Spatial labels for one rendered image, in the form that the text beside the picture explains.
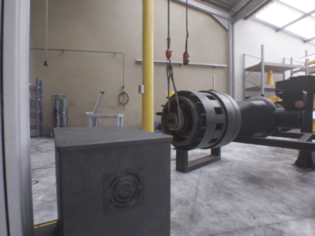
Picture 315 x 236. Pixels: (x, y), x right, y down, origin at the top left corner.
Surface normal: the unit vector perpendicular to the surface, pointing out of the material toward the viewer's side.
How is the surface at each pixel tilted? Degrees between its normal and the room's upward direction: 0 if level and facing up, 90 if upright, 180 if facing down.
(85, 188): 90
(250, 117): 90
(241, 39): 90
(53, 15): 90
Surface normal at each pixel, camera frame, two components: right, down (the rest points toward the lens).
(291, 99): -0.79, 0.02
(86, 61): 0.20, 0.03
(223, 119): 0.61, -0.03
